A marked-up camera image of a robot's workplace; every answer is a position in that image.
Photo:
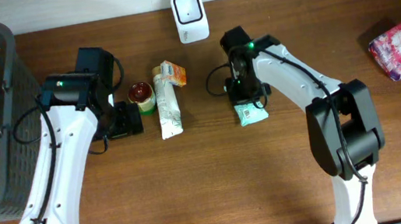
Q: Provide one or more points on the white cream tube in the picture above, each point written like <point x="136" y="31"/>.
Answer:
<point x="167" y="105"/>

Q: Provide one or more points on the white barcode scanner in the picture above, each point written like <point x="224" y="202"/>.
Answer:
<point x="191" y="20"/>

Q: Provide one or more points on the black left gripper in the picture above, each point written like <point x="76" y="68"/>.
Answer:
<point x="129" y="119"/>

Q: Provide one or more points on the teal wipes packet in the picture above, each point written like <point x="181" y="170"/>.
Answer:
<point x="251" y="113"/>

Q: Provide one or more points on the small orange box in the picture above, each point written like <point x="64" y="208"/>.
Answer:
<point x="174" y="74"/>

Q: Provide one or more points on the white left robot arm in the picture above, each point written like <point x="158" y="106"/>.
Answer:
<point x="76" y="109"/>

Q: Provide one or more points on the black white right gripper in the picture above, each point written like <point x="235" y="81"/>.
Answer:
<point x="237" y="98"/>

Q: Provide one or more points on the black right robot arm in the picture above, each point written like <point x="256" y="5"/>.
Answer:
<point x="344" y="131"/>

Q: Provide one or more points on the green lid jar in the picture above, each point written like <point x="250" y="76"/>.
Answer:
<point x="142" y="94"/>

